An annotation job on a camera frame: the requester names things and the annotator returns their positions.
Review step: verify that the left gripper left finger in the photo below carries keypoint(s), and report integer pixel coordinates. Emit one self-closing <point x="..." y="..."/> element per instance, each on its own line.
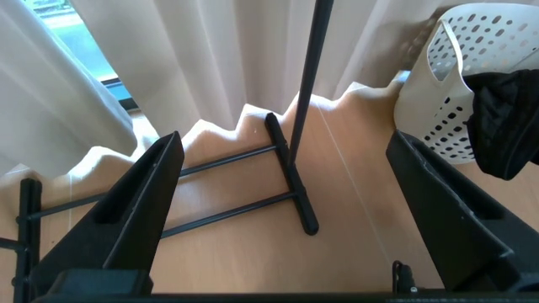
<point x="139" y="223"/>

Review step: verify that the window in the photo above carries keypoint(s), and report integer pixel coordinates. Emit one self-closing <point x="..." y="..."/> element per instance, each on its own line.
<point x="82" y="46"/>

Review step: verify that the black clothes rack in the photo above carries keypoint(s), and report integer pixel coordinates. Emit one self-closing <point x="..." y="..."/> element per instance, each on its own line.
<point x="309" y="71"/>

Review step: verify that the white laundry basket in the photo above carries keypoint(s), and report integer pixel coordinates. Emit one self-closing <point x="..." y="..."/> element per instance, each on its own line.
<point x="425" y="109"/>

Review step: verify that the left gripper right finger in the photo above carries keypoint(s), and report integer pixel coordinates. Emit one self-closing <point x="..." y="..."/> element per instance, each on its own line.
<point x="442" y="219"/>

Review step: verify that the black garment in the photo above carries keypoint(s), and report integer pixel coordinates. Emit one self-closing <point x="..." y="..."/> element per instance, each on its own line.
<point x="505" y="122"/>

